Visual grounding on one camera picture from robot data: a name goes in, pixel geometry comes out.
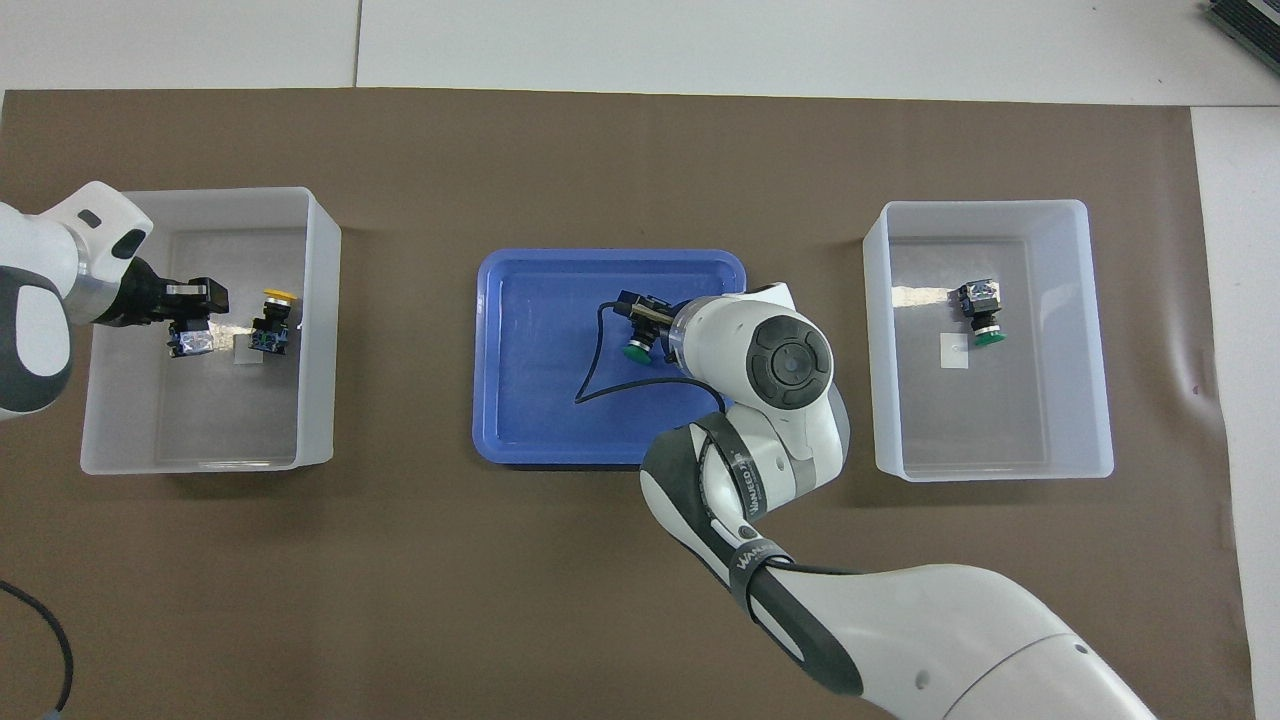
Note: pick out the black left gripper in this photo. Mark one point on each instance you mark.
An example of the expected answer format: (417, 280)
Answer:
(150, 300)

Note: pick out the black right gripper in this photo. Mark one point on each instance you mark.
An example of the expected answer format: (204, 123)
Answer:
(648, 312)

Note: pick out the green push button switch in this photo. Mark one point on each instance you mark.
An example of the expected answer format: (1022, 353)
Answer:
(637, 350)
(980, 305)

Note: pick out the yellow push button switch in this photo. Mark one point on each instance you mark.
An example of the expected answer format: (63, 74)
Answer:
(270, 335)
(190, 342)

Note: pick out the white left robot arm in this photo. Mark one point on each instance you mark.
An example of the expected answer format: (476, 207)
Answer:
(40, 240)

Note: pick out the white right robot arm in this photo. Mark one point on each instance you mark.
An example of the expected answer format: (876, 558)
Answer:
(900, 640)

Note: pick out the white rectangular box sticker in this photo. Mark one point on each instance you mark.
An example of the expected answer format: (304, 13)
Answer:
(243, 355)
(955, 352)

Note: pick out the translucent white plastic box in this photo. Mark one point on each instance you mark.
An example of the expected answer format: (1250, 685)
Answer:
(200, 420)
(1000, 430)

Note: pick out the blue plastic tray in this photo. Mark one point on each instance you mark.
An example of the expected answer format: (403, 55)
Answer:
(530, 420)

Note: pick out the brown table mat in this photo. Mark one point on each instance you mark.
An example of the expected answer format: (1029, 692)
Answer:
(400, 580)

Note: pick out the grey ribbed device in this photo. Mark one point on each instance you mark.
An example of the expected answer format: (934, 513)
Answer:
(1250, 25)

